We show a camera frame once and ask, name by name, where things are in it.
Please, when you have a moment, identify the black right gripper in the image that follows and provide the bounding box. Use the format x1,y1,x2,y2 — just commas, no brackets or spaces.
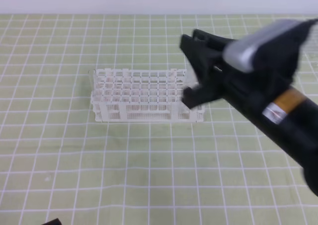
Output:
179,29,291,116

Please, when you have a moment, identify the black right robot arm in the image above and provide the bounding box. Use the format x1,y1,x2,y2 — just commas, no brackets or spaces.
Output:
180,28,318,193

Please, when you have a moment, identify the white plastic test tube rack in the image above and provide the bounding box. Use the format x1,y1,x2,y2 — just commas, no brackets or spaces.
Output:
90,68,205,122

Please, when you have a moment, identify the clear test tube in rack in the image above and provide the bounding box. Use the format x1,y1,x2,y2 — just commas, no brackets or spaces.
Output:
88,69,96,96

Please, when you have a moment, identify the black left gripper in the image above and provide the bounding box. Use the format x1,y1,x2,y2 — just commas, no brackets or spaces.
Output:
42,218,62,225

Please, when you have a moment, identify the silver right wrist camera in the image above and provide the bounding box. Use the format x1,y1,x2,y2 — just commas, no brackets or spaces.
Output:
223,19,318,74

